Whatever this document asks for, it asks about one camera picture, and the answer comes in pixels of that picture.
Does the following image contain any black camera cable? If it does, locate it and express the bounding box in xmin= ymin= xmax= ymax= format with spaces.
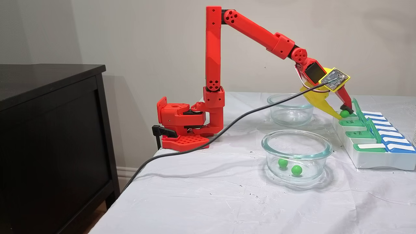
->
xmin=120 ymin=76 xmax=343 ymax=195

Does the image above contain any camera board on yellow mount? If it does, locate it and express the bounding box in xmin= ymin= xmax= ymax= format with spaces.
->
xmin=318 ymin=67 xmax=351 ymax=93

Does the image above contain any black table clamp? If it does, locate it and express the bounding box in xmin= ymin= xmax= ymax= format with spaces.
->
xmin=152 ymin=125 xmax=178 ymax=150

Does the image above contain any black cabinet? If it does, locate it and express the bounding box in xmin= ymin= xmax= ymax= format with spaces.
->
xmin=0 ymin=64 xmax=121 ymax=234

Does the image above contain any white table cloth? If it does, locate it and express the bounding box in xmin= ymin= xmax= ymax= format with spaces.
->
xmin=88 ymin=92 xmax=416 ymax=234

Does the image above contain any glass bowl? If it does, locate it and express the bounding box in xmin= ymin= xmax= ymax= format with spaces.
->
xmin=267 ymin=93 xmax=316 ymax=127
xmin=261 ymin=130 xmax=333 ymax=182

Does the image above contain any white baseboard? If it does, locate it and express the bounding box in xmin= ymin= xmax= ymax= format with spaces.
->
xmin=116 ymin=166 xmax=141 ymax=188

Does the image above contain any weekly pill organizer box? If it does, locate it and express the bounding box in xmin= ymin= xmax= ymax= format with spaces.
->
xmin=332 ymin=98 xmax=416 ymax=171

